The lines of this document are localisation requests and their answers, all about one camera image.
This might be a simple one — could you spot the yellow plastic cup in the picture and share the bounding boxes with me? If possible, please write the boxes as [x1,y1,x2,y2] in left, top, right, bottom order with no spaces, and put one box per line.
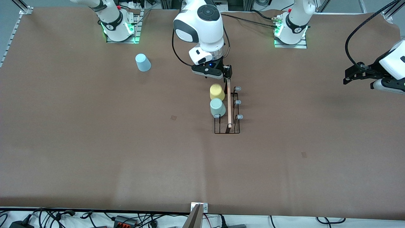
[210,83,226,102]

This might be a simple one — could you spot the light blue plastic cup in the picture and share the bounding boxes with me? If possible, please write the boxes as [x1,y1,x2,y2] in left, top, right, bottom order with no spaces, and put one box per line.
[135,53,152,72]

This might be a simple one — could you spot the thin black table cable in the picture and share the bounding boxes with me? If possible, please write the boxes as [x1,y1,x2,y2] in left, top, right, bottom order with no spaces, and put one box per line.
[250,9,279,21]

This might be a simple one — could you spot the left arm aluminium base plate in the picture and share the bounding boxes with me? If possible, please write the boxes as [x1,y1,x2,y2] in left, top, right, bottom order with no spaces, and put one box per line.
[274,35,308,49]

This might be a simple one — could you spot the pale green plastic cup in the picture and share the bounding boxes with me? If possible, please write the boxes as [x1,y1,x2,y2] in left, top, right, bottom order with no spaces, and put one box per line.
[210,98,227,117]

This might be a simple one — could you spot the brown table mat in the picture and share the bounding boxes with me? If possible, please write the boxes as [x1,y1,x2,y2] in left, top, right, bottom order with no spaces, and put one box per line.
[0,7,405,219]

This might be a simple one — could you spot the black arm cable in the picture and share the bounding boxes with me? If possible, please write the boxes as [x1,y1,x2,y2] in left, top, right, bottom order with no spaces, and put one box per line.
[172,25,230,67]
[344,0,399,68]

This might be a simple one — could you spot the black braided table cable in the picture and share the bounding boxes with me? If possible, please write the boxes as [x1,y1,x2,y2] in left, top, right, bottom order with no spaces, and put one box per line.
[221,13,279,29]

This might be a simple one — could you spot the black power adapter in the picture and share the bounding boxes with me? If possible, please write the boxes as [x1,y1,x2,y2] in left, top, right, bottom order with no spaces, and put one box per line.
[9,220,34,228]

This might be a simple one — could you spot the grey camera mount pole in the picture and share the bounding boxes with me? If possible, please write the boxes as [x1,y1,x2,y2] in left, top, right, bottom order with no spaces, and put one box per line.
[183,204,203,228]

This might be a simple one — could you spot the black wire cup holder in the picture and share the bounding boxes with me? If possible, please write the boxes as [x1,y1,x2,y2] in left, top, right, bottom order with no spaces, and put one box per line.
[214,78,243,134]

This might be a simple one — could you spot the black orange connector block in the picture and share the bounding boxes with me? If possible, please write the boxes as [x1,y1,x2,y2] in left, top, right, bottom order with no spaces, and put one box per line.
[114,215,137,227]

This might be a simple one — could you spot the right arm aluminium base plate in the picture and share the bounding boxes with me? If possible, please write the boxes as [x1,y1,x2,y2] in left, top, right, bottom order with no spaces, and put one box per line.
[106,9,142,44]

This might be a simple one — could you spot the perforated aluminium rail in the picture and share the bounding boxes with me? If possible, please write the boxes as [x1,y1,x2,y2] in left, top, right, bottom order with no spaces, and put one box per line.
[0,6,34,67]

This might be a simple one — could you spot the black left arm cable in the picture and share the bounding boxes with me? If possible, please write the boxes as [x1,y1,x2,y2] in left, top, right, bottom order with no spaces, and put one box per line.
[344,0,399,68]

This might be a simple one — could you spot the aluminium frame corner profile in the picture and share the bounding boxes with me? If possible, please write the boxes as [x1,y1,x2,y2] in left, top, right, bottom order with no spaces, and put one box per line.
[382,0,405,22]

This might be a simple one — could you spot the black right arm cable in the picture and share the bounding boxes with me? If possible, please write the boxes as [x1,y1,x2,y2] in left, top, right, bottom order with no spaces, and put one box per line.
[172,25,230,67]

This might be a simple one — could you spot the black looped floor cable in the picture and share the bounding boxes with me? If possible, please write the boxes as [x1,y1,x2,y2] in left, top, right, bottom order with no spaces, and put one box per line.
[316,217,346,228]

